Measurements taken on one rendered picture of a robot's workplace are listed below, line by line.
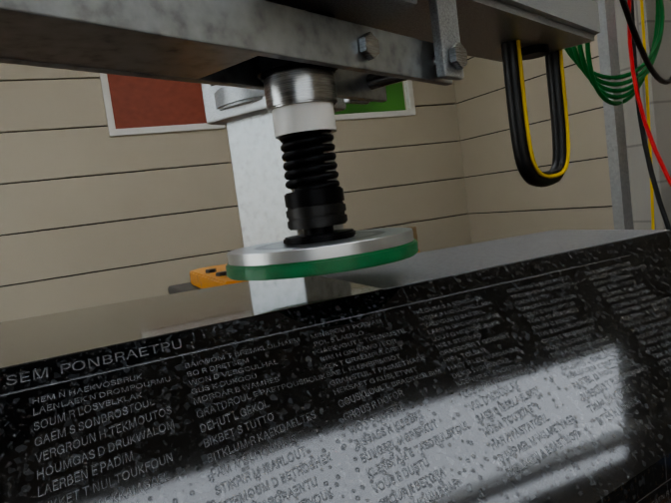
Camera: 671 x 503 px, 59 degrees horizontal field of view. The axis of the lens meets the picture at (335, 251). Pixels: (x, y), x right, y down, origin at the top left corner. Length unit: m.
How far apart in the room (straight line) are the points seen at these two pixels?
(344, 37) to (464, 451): 0.43
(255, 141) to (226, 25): 0.95
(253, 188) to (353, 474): 1.08
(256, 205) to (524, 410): 1.03
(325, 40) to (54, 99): 6.29
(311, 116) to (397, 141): 7.26
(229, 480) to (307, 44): 0.41
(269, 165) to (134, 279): 5.40
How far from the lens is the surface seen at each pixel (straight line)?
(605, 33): 3.22
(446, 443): 0.56
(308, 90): 0.66
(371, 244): 0.60
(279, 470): 0.51
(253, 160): 1.51
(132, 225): 6.77
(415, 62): 0.78
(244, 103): 1.47
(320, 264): 0.58
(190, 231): 6.86
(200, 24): 0.55
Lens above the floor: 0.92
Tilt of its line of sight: 5 degrees down
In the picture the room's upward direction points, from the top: 7 degrees counter-clockwise
